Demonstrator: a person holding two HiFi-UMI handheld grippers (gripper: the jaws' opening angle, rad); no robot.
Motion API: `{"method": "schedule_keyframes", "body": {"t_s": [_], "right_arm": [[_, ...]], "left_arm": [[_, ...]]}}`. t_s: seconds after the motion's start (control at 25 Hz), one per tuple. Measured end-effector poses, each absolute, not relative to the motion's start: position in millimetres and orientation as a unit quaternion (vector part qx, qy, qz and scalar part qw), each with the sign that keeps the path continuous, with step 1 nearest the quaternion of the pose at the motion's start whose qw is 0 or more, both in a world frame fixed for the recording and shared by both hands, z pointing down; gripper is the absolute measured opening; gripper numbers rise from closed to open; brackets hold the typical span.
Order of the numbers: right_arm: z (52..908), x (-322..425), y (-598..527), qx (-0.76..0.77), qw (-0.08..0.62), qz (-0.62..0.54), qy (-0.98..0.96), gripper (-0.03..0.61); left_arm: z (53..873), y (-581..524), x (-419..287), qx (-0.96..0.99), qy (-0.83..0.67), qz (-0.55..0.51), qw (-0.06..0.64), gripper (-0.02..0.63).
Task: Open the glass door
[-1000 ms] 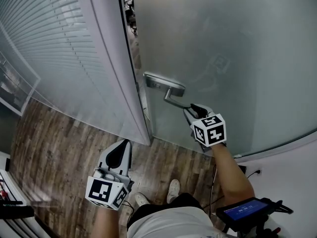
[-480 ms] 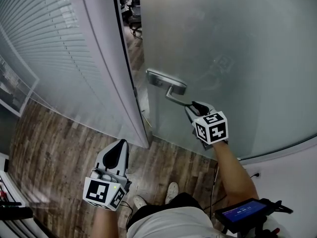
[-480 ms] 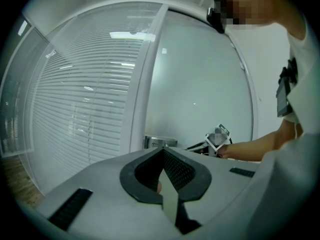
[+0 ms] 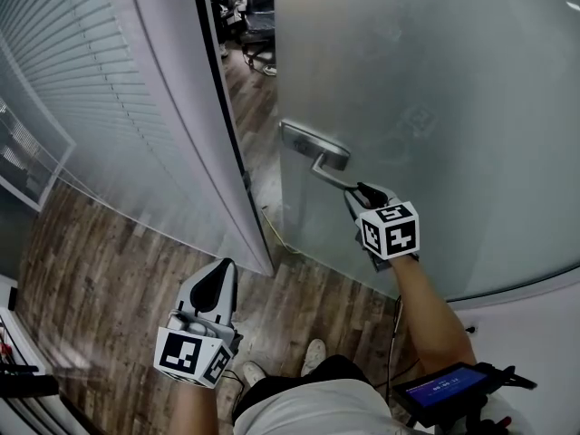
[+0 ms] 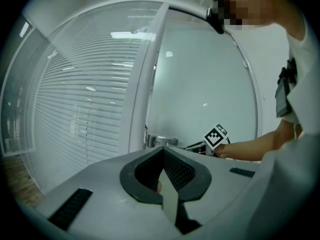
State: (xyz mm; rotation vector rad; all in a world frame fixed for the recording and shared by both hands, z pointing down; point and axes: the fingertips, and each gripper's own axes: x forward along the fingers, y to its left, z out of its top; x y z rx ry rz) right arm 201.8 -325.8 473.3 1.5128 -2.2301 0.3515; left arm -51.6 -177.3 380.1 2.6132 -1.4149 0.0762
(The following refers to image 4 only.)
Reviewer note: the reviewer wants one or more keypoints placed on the person's black shorts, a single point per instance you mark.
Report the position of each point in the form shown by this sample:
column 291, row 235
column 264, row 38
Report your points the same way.
column 290, row 379

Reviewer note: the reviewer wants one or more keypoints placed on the black office chair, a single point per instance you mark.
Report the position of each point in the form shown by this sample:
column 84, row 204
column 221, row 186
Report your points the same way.
column 259, row 30

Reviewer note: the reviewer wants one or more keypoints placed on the person's white left shoe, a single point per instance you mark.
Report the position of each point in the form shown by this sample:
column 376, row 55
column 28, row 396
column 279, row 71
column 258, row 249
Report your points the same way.
column 254, row 372

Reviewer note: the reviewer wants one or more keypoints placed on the black device with blue screen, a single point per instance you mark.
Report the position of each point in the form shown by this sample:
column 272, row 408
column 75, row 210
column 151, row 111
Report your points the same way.
column 446, row 390

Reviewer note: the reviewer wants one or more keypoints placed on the person's white right shoe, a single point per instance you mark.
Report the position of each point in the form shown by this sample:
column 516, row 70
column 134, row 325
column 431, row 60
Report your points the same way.
column 314, row 356

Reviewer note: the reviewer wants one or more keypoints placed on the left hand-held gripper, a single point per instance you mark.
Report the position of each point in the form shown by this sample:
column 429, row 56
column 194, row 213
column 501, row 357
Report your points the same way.
column 195, row 351

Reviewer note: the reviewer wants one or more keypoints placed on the person's right forearm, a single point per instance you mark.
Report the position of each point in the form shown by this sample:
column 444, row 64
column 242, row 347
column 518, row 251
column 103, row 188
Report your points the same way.
column 428, row 315

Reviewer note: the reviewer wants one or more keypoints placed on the dark door frame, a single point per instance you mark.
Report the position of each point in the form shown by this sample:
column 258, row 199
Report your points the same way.
column 224, row 84

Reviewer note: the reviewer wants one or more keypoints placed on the white framed panel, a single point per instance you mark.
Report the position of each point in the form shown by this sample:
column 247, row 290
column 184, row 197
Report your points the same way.
column 27, row 161

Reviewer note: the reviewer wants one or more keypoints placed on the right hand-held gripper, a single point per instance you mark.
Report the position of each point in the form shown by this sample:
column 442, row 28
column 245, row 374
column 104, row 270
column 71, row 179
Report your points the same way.
column 389, row 234

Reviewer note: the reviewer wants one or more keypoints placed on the glass partition with blinds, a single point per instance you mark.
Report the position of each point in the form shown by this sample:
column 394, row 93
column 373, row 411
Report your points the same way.
column 90, row 84

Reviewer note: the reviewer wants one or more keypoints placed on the person's white shoe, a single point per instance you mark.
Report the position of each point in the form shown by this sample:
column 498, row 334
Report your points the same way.
column 314, row 356
column 254, row 372

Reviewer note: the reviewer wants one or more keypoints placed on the frosted glass door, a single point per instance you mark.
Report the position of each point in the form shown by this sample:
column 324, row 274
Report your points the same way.
column 453, row 84

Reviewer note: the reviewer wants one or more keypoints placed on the person's left forearm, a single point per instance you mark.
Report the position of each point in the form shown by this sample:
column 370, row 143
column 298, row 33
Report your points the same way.
column 199, row 408

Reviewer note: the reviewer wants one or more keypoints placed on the person's white shirt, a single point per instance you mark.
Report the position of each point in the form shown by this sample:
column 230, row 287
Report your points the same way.
column 317, row 408

